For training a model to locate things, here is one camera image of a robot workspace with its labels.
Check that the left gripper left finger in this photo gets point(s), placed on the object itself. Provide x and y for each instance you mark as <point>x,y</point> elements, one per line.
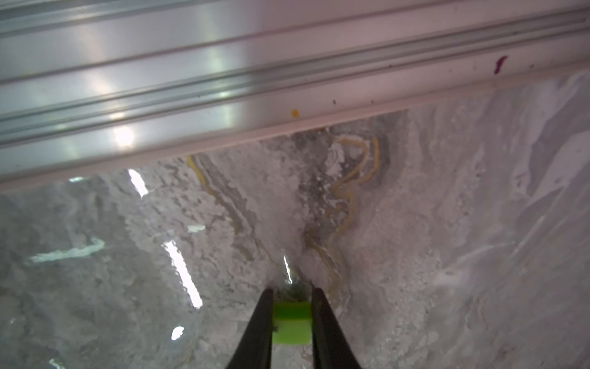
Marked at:
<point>255,347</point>

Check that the green usb cap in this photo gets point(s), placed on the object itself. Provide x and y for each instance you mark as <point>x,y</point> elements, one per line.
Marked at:
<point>292,323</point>

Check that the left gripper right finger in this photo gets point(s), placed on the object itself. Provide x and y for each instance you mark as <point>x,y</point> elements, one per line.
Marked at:
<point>330,347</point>

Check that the aluminium side rail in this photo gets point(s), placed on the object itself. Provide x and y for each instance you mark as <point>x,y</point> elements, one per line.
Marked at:
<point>88,86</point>

